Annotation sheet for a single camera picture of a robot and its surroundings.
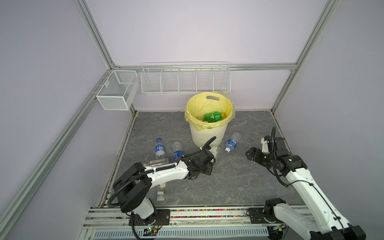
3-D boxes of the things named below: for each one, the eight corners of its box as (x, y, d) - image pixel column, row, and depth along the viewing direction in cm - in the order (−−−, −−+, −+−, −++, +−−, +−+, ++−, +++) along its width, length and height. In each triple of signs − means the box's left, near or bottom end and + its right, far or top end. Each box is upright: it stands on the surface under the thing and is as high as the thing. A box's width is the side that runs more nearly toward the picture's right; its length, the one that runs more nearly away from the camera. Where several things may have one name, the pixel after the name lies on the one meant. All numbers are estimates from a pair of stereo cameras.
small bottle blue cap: (156, 160, 95) (154, 157, 91) (157, 141, 104) (155, 137, 100) (165, 159, 96) (163, 156, 92) (165, 140, 105) (163, 136, 101)
